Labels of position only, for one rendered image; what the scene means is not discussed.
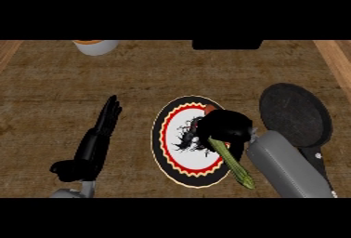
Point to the green orange squash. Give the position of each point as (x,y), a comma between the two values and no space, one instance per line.
(232,162)

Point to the white cup with orange rim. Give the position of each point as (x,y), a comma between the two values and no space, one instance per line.
(97,46)

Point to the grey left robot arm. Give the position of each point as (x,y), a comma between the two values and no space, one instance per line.
(73,191)

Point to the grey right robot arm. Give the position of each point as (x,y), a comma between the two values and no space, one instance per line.
(286,165)

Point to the black frying pan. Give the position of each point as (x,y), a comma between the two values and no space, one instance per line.
(296,115)

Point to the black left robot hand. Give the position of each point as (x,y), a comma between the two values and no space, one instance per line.
(94,144)

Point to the black red white patterned plate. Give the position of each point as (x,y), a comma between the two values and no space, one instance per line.
(185,145)

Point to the black box-shaped appliance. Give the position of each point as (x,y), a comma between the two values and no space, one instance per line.
(228,44)

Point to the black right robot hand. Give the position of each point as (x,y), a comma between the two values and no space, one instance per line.
(227,123)

